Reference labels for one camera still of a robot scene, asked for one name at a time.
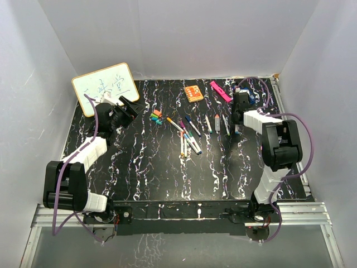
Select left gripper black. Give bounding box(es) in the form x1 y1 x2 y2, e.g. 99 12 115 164
109 97 144 132

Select orange highlighter marker body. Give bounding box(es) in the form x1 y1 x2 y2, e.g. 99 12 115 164
214 114 220 133

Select orange highlighter cap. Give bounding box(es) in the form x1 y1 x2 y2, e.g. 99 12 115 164
153 109 162 117

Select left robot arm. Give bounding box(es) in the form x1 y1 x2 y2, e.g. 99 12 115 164
43 95 144 223

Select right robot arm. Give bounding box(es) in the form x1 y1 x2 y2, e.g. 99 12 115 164
231 90 303 222

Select blue stapler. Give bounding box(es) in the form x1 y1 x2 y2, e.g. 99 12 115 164
240 88 255 104

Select pink utility knife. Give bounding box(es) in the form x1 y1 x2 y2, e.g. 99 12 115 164
210 81 232 102

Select small whiteboard with writing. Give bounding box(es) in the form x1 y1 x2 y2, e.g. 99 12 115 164
71 63 139 117

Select yellow cap white marker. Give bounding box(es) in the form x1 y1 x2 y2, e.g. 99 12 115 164
166 117 184 132

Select orange spiral notebook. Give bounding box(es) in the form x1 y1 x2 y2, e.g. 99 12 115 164
184 85 204 103

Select purple cap marker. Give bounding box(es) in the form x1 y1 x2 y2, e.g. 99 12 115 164
180 120 189 135

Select light blue cap marker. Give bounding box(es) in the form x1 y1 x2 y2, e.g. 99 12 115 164
183 133 200 155

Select black mounting base bar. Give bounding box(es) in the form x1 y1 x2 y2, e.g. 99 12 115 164
83 200 283 237

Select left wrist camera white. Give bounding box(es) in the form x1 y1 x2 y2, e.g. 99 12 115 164
100 91 119 106

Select aluminium frame rail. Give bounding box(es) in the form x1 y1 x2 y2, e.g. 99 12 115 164
31 202 332 227

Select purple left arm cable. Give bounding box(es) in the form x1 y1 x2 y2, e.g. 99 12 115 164
51 93 112 243

